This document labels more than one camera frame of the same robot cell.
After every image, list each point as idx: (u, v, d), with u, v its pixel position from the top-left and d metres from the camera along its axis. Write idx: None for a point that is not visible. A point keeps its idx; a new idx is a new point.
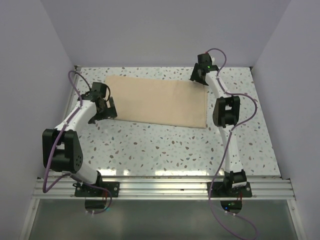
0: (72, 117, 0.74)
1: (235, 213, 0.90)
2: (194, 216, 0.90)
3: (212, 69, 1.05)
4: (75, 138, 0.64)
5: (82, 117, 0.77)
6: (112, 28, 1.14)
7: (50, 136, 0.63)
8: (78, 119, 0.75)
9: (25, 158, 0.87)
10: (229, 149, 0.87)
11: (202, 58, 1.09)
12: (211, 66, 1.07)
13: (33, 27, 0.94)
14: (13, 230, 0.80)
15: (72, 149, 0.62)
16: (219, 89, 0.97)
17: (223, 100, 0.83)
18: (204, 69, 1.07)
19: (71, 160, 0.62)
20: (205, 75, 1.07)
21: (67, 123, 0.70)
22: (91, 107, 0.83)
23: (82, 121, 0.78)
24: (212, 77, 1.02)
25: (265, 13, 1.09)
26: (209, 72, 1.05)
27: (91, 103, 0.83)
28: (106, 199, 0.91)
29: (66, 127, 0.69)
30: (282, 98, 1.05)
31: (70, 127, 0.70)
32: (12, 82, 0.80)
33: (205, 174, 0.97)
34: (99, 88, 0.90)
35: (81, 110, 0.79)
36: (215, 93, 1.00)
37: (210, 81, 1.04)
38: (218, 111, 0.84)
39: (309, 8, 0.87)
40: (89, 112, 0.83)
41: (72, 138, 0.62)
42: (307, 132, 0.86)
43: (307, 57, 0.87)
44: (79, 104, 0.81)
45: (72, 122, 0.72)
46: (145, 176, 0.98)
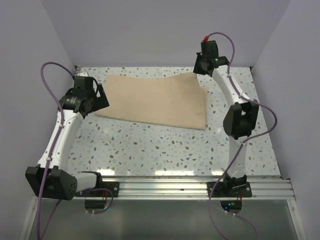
0: (55, 143, 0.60)
1: (235, 213, 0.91)
2: (194, 216, 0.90)
3: (221, 63, 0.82)
4: (62, 174, 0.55)
5: (66, 141, 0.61)
6: (112, 28, 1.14)
7: (35, 175, 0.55)
8: (62, 146, 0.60)
9: (25, 158, 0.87)
10: (239, 158, 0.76)
11: (206, 46, 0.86)
12: (221, 60, 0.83)
13: (34, 28, 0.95)
14: (13, 230, 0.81)
15: (63, 185, 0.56)
16: (232, 91, 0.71)
17: (238, 106, 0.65)
18: (211, 62, 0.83)
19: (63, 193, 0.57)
20: (212, 70, 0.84)
21: (51, 157, 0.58)
22: (75, 121, 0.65)
23: (70, 142, 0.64)
24: (222, 74, 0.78)
25: (265, 13, 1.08)
26: (218, 67, 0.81)
27: (75, 116, 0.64)
28: (105, 199, 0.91)
29: (49, 163, 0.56)
30: (282, 98, 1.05)
31: (55, 162, 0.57)
32: (12, 82, 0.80)
33: (205, 174, 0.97)
34: (82, 84, 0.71)
35: (64, 130, 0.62)
36: (227, 97, 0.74)
37: (219, 80, 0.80)
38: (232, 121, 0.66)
39: (309, 8, 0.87)
40: (74, 128, 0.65)
41: (59, 177, 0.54)
42: (307, 132, 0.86)
43: (307, 57, 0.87)
44: (60, 121, 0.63)
45: (56, 154, 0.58)
46: (145, 176, 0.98)
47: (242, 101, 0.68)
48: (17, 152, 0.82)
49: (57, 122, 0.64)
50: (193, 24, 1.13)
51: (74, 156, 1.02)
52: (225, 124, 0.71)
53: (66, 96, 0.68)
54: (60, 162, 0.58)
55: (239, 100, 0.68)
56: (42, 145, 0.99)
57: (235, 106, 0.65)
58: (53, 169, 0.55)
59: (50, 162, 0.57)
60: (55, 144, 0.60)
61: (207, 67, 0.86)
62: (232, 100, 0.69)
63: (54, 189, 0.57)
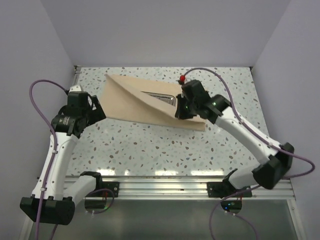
0: (49, 171, 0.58)
1: (235, 212, 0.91)
2: (194, 216, 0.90)
3: (222, 106, 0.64)
4: (59, 202, 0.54)
5: (61, 167, 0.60)
6: (112, 28, 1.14)
7: (30, 205, 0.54)
8: (56, 174, 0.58)
9: (24, 158, 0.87)
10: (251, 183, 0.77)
11: (192, 90, 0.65)
12: (218, 102, 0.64)
13: (34, 28, 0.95)
14: (13, 230, 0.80)
15: (60, 214, 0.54)
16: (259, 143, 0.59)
17: (276, 160, 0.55)
18: (211, 110, 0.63)
19: (59, 220, 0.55)
20: (213, 119, 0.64)
21: (45, 187, 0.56)
22: (69, 144, 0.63)
23: (65, 166, 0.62)
24: (233, 122, 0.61)
25: (266, 12, 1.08)
26: (223, 114, 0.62)
27: (68, 140, 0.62)
28: (105, 199, 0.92)
29: (44, 194, 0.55)
30: (282, 98, 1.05)
31: (50, 192, 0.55)
32: (11, 82, 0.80)
33: (205, 174, 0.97)
34: (75, 102, 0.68)
35: (58, 156, 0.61)
36: (253, 148, 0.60)
37: (227, 128, 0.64)
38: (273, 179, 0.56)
39: (309, 7, 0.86)
40: (69, 151, 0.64)
41: (55, 207, 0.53)
42: (307, 132, 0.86)
43: (307, 57, 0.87)
44: (53, 147, 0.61)
45: (50, 183, 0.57)
46: (145, 176, 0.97)
47: (274, 150, 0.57)
48: (16, 152, 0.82)
49: (50, 147, 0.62)
50: (193, 24, 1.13)
51: (74, 156, 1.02)
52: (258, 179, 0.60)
53: (59, 116, 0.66)
54: (55, 191, 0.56)
55: (272, 151, 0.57)
56: (42, 145, 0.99)
57: (273, 163, 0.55)
58: (48, 200, 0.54)
59: (44, 192, 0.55)
60: (49, 172, 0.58)
61: (206, 117, 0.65)
62: (263, 154, 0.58)
63: (50, 219, 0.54)
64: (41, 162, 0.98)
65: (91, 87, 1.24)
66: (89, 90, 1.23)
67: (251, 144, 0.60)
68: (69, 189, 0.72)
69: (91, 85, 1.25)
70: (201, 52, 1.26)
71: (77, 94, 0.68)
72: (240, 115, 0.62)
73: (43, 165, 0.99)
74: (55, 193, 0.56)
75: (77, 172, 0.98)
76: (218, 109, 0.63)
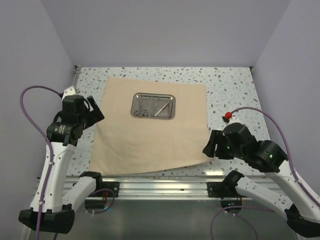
0: (47, 184, 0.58)
1: (235, 212, 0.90)
2: (194, 217, 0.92)
3: (276, 157, 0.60)
4: (57, 214, 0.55)
5: (58, 179, 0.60)
6: (112, 28, 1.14)
7: (28, 218, 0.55)
8: (54, 186, 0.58)
9: (24, 159, 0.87)
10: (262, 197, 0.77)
11: (241, 137, 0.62)
12: (273, 152, 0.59)
13: (34, 29, 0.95)
14: (13, 230, 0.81)
15: (59, 225, 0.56)
16: (310, 204, 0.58)
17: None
18: (266, 162, 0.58)
19: (59, 230, 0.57)
20: (265, 169, 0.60)
21: (43, 199, 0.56)
22: (66, 154, 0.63)
23: (63, 176, 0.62)
24: (289, 180, 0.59)
25: (266, 12, 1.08)
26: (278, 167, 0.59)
27: (64, 151, 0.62)
28: (105, 199, 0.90)
29: (42, 207, 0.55)
30: (282, 99, 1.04)
31: (48, 204, 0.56)
32: (11, 82, 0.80)
33: (204, 174, 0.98)
34: (70, 107, 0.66)
35: (54, 167, 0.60)
36: (300, 205, 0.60)
37: (278, 182, 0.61)
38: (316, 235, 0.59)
39: (310, 7, 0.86)
40: (66, 160, 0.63)
41: (54, 219, 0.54)
42: (307, 133, 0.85)
43: (308, 57, 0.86)
44: (49, 159, 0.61)
45: (48, 195, 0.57)
46: (145, 176, 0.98)
47: None
48: (16, 153, 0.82)
49: (46, 157, 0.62)
50: (193, 24, 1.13)
51: (74, 156, 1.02)
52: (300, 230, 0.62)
53: (55, 124, 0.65)
54: (54, 203, 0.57)
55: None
56: (42, 145, 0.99)
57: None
58: (47, 214, 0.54)
59: (42, 205, 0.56)
60: (46, 185, 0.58)
61: (257, 166, 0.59)
62: (315, 216, 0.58)
63: (48, 230, 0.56)
64: (41, 162, 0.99)
65: (91, 87, 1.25)
66: (89, 90, 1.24)
67: (303, 205, 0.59)
68: (70, 193, 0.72)
69: (91, 85, 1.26)
70: (201, 52, 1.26)
71: (72, 99, 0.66)
72: (296, 172, 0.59)
73: (43, 166, 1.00)
74: (54, 205, 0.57)
75: (77, 172, 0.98)
76: (273, 162, 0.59)
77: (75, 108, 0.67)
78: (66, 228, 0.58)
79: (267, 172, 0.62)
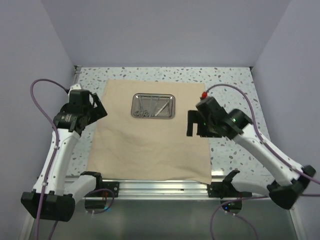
0: (51, 166, 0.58)
1: (235, 212, 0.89)
2: (194, 216, 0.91)
3: (240, 122, 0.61)
4: (60, 201, 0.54)
5: (63, 163, 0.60)
6: (113, 28, 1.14)
7: (30, 201, 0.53)
8: (58, 169, 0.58)
9: (24, 159, 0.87)
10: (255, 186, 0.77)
11: (207, 107, 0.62)
12: (238, 118, 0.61)
13: (34, 29, 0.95)
14: (13, 230, 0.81)
15: (61, 211, 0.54)
16: (279, 165, 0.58)
17: (298, 185, 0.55)
18: (229, 126, 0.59)
19: (60, 216, 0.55)
20: (232, 136, 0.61)
21: (46, 181, 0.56)
22: (71, 140, 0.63)
23: (67, 162, 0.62)
24: (254, 141, 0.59)
25: (266, 12, 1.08)
26: (242, 131, 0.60)
27: (70, 136, 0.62)
28: (105, 199, 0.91)
29: (45, 188, 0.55)
30: (282, 99, 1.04)
31: (51, 187, 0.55)
32: (12, 82, 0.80)
33: (205, 173, 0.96)
34: (77, 97, 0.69)
35: (59, 151, 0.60)
36: (271, 168, 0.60)
37: (246, 146, 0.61)
38: (292, 202, 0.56)
39: (310, 7, 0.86)
40: (71, 146, 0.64)
41: (56, 203, 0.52)
42: (307, 133, 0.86)
43: (308, 57, 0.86)
44: (54, 143, 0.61)
45: (52, 178, 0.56)
46: (145, 176, 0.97)
47: (296, 175, 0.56)
48: (17, 153, 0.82)
49: (52, 143, 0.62)
50: (193, 24, 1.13)
51: (74, 156, 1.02)
52: (278, 200, 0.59)
53: (61, 113, 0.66)
54: (56, 186, 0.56)
55: (294, 175, 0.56)
56: (42, 145, 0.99)
57: (297, 188, 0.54)
58: (49, 196, 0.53)
59: (45, 187, 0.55)
60: (51, 167, 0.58)
61: (224, 132, 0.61)
62: (286, 178, 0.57)
63: (50, 215, 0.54)
64: (41, 162, 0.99)
65: (91, 87, 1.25)
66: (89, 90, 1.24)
67: (272, 167, 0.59)
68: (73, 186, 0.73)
69: (91, 85, 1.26)
70: (201, 52, 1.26)
71: (78, 91, 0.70)
72: (260, 133, 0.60)
73: (42, 165, 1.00)
74: (56, 188, 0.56)
75: (77, 172, 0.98)
76: (237, 126, 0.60)
77: (81, 100, 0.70)
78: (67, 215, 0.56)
79: (235, 140, 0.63)
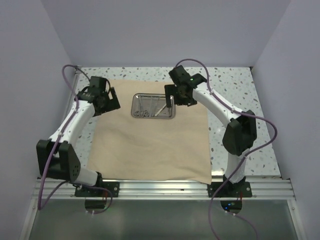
0: (69, 123, 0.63)
1: (235, 213, 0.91)
2: (194, 216, 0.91)
3: (197, 81, 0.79)
4: (70, 152, 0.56)
5: (78, 124, 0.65)
6: (113, 28, 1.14)
7: (44, 147, 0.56)
8: (75, 126, 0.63)
9: (24, 158, 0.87)
10: (240, 168, 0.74)
11: (175, 72, 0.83)
12: (196, 80, 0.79)
13: (34, 29, 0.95)
14: (14, 230, 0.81)
15: (68, 162, 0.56)
16: (223, 109, 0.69)
17: (236, 122, 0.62)
18: (187, 84, 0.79)
19: (68, 171, 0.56)
20: (191, 92, 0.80)
21: (62, 133, 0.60)
22: (88, 109, 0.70)
23: (81, 127, 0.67)
24: (205, 93, 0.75)
25: (266, 12, 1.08)
26: (197, 86, 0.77)
27: (89, 105, 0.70)
28: (105, 199, 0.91)
29: (60, 137, 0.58)
30: (282, 98, 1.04)
31: (65, 138, 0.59)
32: (12, 82, 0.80)
33: (205, 173, 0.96)
34: (97, 83, 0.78)
35: (78, 114, 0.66)
36: (218, 116, 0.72)
37: (201, 99, 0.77)
38: (234, 138, 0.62)
39: (310, 7, 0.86)
40: (87, 115, 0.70)
41: (67, 151, 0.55)
42: (307, 132, 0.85)
43: (308, 57, 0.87)
44: (74, 107, 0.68)
45: (67, 132, 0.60)
46: (146, 176, 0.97)
47: (236, 115, 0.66)
48: (17, 153, 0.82)
49: (72, 109, 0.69)
50: (193, 23, 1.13)
51: None
52: (226, 144, 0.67)
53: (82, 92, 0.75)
54: (70, 139, 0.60)
55: (234, 115, 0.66)
56: None
57: (233, 123, 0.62)
58: (63, 143, 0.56)
59: (60, 137, 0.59)
60: (68, 124, 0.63)
61: (185, 90, 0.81)
62: (226, 117, 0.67)
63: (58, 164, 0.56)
64: None
65: None
66: None
67: (219, 113, 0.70)
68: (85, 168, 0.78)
69: None
70: (201, 52, 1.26)
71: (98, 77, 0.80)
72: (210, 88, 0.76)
73: None
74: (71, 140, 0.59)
75: None
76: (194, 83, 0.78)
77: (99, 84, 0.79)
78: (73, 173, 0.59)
79: (195, 96, 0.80)
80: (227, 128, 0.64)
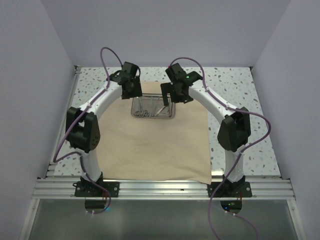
0: (97, 98, 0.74)
1: (235, 212, 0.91)
2: (194, 216, 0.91)
3: (193, 78, 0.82)
4: (94, 122, 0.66)
5: (105, 101, 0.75)
6: (112, 28, 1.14)
7: (73, 114, 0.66)
8: (101, 102, 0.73)
9: (24, 158, 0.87)
10: (237, 166, 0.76)
11: (172, 70, 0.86)
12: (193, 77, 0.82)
13: (34, 29, 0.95)
14: (14, 230, 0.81)
15: (91, 130, 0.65)
16: (218, 105, 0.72)
17: (230, 119, 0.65)
18: (183, 81, 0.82)
19: (88, 139, 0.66)
20: (187, 89, 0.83)
21: (90, 105, 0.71)
22: (117, 90, 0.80)
23: (105, 105, 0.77)
24: (200, 90, 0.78)
25: (266, 12, 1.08)
26: (192, 84, 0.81)
27: (118, 87, 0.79)
28: (106, 199, 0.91)
29: (88, 108, 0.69)
30: (282, 98, 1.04)
31: (92, 110, 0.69)
32: (12, 82, 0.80)
33: (205, 173, 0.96)
34: (129, 68, 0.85)
35: (107, 92, 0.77)
36: (212, 111, 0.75)
37: (197, 96, 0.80)
38: (228, 135, 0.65)
39: (310, 7, 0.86)
40: (114, 95, 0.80)
41: (92, 121, 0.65)
42: (307, 132, 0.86)
43: (308, 57, 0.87)
44: (105, 85, 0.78)
45: (95, 105, 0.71)
46: (146, 176, 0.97)
47: (231, 111, 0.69)
48: (17, 153, 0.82)
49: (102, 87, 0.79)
50: (194, 23, 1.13)
51: (74, 156, 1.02)
52: (221, 140, 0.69)
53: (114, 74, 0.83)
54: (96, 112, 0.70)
55: (228, 112, 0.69)
56: (42, 145, 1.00)
57: (227, 120, 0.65)
58: (89, 113, 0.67)
59: (88, 108, 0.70)
60: (96, 99, 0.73)
61: (181, 88, 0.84)
62: (221, 114, 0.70)
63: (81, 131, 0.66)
64: (41, 162, 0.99)
65: (91, 88, 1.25)
66: (89, 90, 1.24)
67: (214, 109, 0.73)
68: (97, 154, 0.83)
69: (91, 85, 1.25)
70: (201, 52, 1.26)
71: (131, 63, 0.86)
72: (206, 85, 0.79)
73: (42, 165, 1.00)
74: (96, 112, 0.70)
75: (77, 172, 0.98)
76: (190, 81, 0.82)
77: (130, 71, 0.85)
78: (91, 143, 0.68)
79: (190, 93, 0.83)
80: (222, 125, 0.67)
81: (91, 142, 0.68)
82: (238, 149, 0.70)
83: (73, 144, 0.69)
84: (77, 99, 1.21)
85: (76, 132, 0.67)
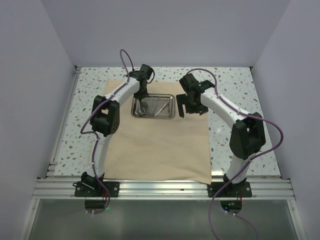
0: (119, 90, 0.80)
1: (235, 213, 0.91)
2: (194, 216, 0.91)
3: (205, 86, 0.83)
4: (117, 109, 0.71)
5: (125, 93, 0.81)
6: (113, 28, 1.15)
7: (98, 101, 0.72)
8: (123, 93, 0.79)
9: (24, 158, 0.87)
10: (243, 171, 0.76)
11: (185, 79, 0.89)
12: (203, 83, 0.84)
13: (33, 29, 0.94)
14: (13, 230, 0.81)
15: (113, 116, 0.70)
16: (230, 111, 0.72)
17: (241, 124, 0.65)
18: (196, 89, 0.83)
19: (110, 124, 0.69)
20: (199, 96, 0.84)
21: (114, 95, 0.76)
22: (135, 85, 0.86)
23: (125, 98, 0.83)
24: (212, 97, 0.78)
25: (266, 13, 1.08)
26: (204, 91, 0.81)
27: (137, 82, 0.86)
28: (106, 199, 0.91)
29: (112, 97, 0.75)
30: (282, 98, 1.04)
31: (116, 98, 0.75)
32: (13, 83, 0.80)
33: (205, 174, 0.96)
34: (145, 70, 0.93)
35: (127, 86, 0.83)
36: (224, 117, 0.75)
37: (209, 103, 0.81)
38: (240, 140, 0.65)
39: (310, 7, 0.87)
40: (132, 89, 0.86)
41: (115, 108, 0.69)
42: (307, 132, 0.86)
43: (307, 57, 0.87)
44: (126, 80, 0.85)
45: (118, 95, 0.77)
46: (146, 176, 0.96)
47: (242, 116, 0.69)
48: (17, 154, 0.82)
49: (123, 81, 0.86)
50: (194, 24, 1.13)
51: (74, 156, 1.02)
52: (234, 146, 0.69)
53: (133, 71, 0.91)
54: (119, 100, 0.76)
55: (240, 117, 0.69)
56: (42, 145, 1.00)
57: (238, 125, 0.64)
58: (113, 102, 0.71)
59: (113, 97, 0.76)
60: (119, 90, 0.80)
61: (194, 96, 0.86)
62: (232, 119, 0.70)
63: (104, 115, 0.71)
64: (41, 162, 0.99)
65: (91, 88, 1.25)
66: (88, 90, 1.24)
67: (225, 115, 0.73)
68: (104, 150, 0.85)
69: (91, 85, 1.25)
70: (201, 52, 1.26)
71: (147, 66, 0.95)
72: (217, 91, 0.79)
73: (42, 165, 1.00)
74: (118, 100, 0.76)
75: (77, 172, 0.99)
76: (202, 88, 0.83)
77: (146, 71, 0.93)
78: (112, 129, 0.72)
79: (202, 100, 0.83)
80: (234, 130, 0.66)
81: (112, 128, 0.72)
82: (248, 156, 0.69)
83: (94, 129, 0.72)
84: (77, 99, 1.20)
85: (100, 117, 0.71)
